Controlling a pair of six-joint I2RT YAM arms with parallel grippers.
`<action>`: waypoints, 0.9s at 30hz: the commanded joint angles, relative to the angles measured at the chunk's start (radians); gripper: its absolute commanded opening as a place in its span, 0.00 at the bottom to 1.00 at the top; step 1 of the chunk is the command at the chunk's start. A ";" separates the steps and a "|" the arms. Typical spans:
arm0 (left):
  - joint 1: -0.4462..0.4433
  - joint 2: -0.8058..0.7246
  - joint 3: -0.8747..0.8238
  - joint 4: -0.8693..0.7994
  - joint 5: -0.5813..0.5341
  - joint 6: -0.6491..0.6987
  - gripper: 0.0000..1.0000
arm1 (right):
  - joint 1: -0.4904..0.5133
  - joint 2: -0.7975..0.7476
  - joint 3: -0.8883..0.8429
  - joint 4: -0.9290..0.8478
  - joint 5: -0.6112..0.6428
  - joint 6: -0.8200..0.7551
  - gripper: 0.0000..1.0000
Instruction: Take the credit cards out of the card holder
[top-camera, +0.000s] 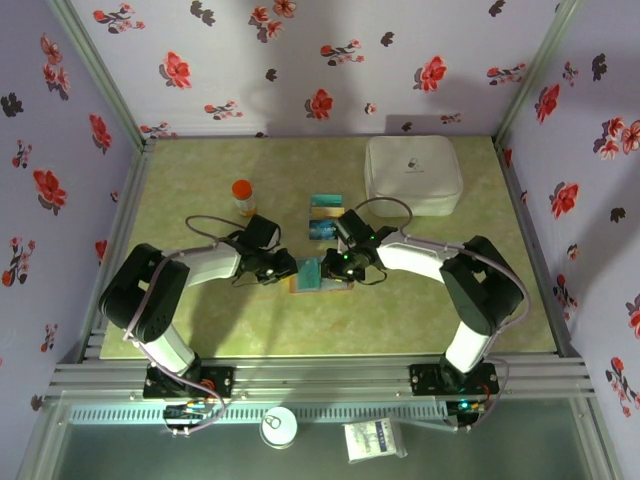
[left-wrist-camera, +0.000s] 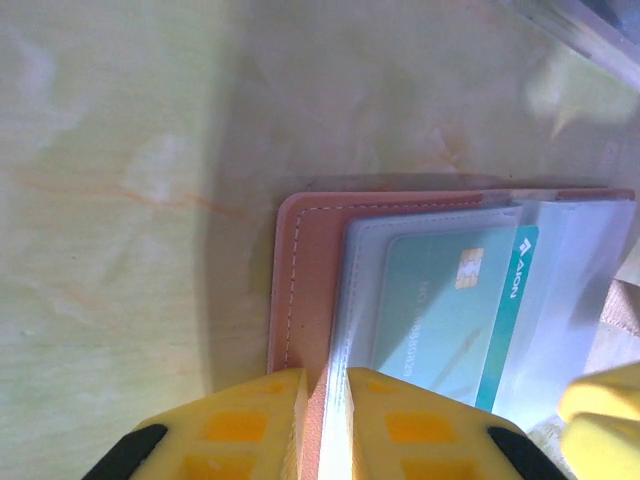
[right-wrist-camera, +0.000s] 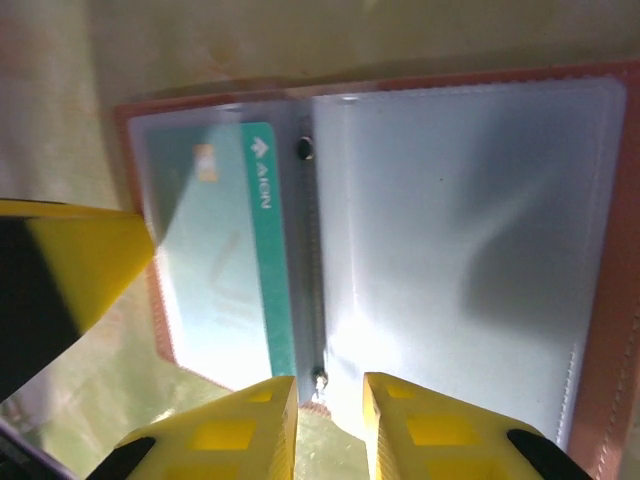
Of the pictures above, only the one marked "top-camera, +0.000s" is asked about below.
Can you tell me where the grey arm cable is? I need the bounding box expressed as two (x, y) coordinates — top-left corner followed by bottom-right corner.
(122, 214), (261, 436)
(354, 197), (530, 432)

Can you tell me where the silver tin can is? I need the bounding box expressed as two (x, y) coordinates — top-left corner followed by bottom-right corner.
(259, 406), (300, 448)

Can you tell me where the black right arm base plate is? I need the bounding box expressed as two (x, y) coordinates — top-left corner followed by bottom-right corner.
(408, 363), (500, 397)

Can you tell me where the aluminium cross rail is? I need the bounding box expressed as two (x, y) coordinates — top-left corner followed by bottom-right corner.
(44, 354), (599, 401)

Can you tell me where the aluminium corner post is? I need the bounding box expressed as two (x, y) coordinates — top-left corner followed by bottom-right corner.
(492, 0), (584, 146)
(47, 0), (157, 151)

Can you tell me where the grey left arm cable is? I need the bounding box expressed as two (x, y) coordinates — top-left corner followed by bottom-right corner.
(122, 214), (261, 436)

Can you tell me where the aluminium side rail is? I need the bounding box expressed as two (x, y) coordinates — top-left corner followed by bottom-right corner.
(74, 142), (159, 364)
(492, 139), (584, 359)

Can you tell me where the grey right arm cable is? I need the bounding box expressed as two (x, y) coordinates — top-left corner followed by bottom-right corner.
(354, 197), (530, 432)

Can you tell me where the white zip case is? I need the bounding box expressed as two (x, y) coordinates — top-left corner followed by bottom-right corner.
(364, 135), (464, 218)

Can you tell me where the blue sky-print card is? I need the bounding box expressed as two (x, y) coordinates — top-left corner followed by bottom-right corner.
(308, 219), (339, 243)

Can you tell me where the slotted grey cable duct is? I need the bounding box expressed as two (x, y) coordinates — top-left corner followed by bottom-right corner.
(67, 403), (454, 425)

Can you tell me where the white tissue packet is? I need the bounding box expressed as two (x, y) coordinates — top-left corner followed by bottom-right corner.
(342, 419), (409, 464)

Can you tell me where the orange-capped pill bottle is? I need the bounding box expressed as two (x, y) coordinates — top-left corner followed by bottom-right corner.
(231, 179), (259, 218)

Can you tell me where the teal green card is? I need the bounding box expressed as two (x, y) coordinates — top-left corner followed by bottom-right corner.
(297, 258), (323, 293)

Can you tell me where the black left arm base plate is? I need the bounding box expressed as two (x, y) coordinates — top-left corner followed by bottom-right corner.
(143, 364), (236, 400)

